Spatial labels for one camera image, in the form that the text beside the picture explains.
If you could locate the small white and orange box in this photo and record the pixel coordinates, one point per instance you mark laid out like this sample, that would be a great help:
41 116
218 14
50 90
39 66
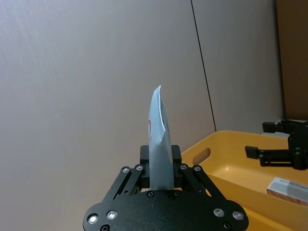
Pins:
288 190

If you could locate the yellow plastic bin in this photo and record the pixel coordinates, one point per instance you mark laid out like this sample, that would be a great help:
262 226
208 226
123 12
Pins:
240 168

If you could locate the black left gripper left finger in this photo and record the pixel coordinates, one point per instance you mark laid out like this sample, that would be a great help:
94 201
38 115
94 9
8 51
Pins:
145 168

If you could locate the pale blue packet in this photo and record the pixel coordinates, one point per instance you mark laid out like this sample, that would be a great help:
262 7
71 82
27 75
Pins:
160 144

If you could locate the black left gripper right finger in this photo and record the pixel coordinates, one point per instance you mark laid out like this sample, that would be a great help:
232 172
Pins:
177 168

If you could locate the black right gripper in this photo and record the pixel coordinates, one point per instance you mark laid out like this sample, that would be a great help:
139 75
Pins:
303 144

